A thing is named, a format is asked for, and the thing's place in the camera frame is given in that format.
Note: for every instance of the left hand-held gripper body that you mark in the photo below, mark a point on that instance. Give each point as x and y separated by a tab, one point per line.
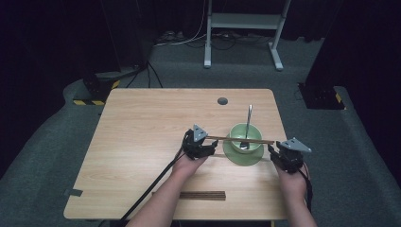
192	146

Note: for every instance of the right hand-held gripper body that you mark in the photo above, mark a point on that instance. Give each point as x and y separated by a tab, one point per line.
293	160

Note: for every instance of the green ceramic bowl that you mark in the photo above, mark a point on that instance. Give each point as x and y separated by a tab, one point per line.
255	134

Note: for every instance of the person's left hand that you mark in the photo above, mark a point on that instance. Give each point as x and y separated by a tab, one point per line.
189	167

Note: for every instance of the person's right hand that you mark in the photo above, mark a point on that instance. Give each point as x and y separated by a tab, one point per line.
293	184

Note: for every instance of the metal spoon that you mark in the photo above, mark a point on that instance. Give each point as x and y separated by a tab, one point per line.
249	123

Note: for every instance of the dark round table grommet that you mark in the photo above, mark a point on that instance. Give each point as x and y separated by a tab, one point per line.
222	101

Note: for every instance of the black striped stand base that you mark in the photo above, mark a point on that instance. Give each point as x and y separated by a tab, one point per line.
321	97
101	86

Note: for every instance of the grey tape strip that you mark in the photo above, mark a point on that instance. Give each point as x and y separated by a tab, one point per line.
74	192

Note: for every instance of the white metal stand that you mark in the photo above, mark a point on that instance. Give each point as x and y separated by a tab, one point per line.
246	21

